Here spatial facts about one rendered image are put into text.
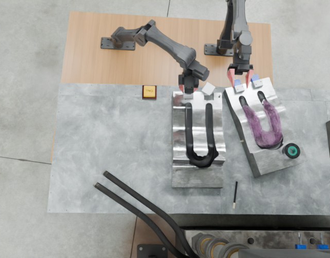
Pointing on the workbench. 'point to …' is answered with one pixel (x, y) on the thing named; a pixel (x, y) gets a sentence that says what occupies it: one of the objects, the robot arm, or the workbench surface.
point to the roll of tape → (292, 150)
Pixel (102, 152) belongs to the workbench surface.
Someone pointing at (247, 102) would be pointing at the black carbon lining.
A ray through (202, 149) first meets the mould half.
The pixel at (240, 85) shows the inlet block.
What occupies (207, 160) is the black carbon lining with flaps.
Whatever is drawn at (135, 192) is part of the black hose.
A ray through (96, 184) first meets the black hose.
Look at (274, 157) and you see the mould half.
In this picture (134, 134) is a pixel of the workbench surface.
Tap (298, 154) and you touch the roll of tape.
